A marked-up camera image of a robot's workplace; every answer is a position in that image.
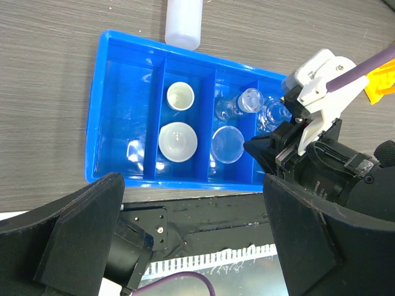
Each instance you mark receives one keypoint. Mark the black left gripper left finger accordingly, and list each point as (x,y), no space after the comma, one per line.
(61,248)

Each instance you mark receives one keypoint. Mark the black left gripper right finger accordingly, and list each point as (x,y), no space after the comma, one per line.
(327,249)

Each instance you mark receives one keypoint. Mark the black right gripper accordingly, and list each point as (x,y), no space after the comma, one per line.
(326,168)

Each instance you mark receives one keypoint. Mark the yellow test tube rack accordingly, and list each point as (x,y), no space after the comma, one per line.
(380,82)

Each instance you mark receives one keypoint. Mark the small clear glass beaker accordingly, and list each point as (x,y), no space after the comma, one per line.
(249,101)

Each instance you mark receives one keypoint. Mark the white ceramic evaporating dish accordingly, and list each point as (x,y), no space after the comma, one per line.
(177,141)

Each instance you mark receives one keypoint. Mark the small white ceramic crucible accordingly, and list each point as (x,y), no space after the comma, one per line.
(180,96)

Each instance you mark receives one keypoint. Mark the blue plastic divided bin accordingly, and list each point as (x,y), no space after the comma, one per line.
(128,107)

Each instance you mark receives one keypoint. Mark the white wash bottle red cap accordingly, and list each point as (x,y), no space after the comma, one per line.
(183,23)

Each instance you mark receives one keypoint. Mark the white slotted cable duct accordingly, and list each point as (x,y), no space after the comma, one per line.
(213,256)

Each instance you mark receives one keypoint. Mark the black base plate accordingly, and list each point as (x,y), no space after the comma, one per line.
(202,225)

